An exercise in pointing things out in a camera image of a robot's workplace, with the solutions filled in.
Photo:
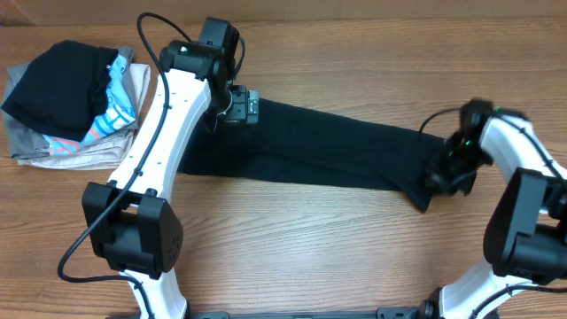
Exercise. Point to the black t-shirt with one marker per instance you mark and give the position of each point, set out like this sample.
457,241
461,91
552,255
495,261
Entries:
290,144

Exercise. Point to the folded blue striped garment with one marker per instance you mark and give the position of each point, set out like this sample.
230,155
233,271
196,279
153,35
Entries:
120,112

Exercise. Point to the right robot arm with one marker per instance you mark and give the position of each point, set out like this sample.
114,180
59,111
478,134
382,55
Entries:
524,244

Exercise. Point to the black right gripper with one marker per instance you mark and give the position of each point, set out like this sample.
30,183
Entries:
436,174

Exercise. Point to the folded beige garment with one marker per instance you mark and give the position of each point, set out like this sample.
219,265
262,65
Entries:
110,151

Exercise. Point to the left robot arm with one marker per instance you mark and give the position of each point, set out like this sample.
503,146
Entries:
130,221

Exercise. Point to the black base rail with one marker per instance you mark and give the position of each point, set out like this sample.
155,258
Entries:
380,313

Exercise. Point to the folded black garment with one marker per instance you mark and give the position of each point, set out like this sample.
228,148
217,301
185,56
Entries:
63,90

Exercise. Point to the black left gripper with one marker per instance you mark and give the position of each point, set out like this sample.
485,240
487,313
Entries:
240,112

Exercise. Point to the folded grey garment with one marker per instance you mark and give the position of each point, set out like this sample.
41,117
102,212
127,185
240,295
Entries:
23,142

